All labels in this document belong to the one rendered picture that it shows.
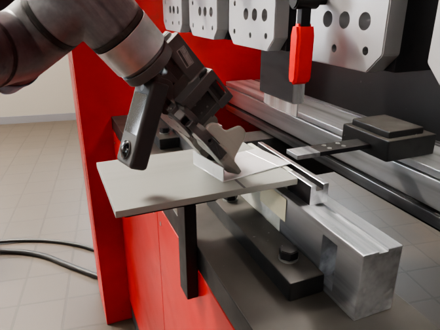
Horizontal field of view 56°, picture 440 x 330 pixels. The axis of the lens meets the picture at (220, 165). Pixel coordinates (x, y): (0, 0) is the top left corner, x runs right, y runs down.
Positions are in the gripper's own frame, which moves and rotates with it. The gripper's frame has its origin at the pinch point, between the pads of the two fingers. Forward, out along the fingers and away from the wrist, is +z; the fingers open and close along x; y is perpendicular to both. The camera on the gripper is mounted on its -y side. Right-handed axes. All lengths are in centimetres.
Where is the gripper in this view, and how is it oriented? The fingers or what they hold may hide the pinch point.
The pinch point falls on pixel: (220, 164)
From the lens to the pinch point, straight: 62.6
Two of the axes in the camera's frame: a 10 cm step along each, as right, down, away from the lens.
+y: 6.4, -7.5, 1.5
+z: 5.4, 5.8, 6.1
